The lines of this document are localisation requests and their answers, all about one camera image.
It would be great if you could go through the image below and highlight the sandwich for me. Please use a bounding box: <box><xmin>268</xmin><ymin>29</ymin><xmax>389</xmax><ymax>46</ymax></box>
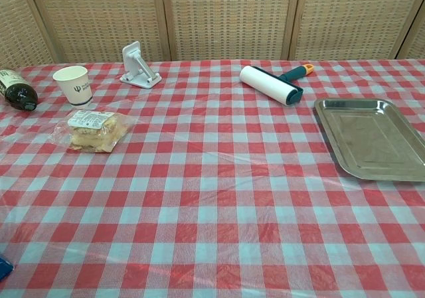
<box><xmin>52</xmin><ymin>109</ymin><xmax>139</xmax><ymax>153</ymax></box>

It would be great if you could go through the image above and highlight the stainless steel tray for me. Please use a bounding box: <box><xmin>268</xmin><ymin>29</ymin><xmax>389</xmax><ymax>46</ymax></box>
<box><xmin>313</xmin><ymin>98</ymin><xmax>425</xmax><ymax>183</ymax></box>

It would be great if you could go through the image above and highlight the red white checkered tablecloth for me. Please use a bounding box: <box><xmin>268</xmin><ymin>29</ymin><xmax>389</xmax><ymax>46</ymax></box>
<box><xmin>0</xmin><ymin>58</ymin><xmax>425</xmax><ymax>298</ymax></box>

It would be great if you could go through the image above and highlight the white plastic phone stand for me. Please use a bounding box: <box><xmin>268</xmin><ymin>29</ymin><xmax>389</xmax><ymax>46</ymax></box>
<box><xmin>119</xmin><ymin>40</ymin><xmax>163</xmax><ymax>90</ymax></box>

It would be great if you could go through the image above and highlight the woven wicker screen panel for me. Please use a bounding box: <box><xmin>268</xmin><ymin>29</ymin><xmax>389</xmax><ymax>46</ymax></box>
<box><xmin>161</xmin><ymin>0</ymin><xmax>301</xmax><ymax>62</ymax></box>
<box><xmin>390</xmin><ymin>0</ymin><xmax>425</xmax><ymax>60</ymax></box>
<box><xmin>0</xmin><ymin>0</ymin><xmax>56</xmax><ymax>69</ymax></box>
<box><xmin>26</xmin><ymin>0</ymin><xmax>172</xmax><ymax>64</ymax></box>
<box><xmin>282</xmin><ymin>0</ymin><xmax>422</xmax><ymax>61</ymax></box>

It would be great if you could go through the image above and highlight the white paper cup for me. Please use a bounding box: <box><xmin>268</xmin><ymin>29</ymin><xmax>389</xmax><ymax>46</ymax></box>
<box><xmin>52</xmin><ymin>65</ymin><xmax>94</xmax><ymax>108</ymax></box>

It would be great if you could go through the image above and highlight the dark glass bottle with label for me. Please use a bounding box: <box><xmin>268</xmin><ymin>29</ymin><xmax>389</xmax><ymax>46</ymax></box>
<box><xmin>0</xmin><ymin>69</ymin><xmax>39</xmax><ymax>111</ymax></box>

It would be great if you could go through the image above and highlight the blue Oreo cookie box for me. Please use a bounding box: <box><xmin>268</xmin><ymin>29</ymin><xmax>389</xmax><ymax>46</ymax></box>
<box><xmin>0</xmin><ymin>253</ymin><xmax>16</xmax><ymax>283</ymax></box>

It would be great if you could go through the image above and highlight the lint roller with teal handle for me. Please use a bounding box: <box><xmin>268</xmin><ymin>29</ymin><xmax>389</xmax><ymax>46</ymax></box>
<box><xmin>239</xmin><ymin>64</ymin><xmax>315</xmax><ymax>107</ymax></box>

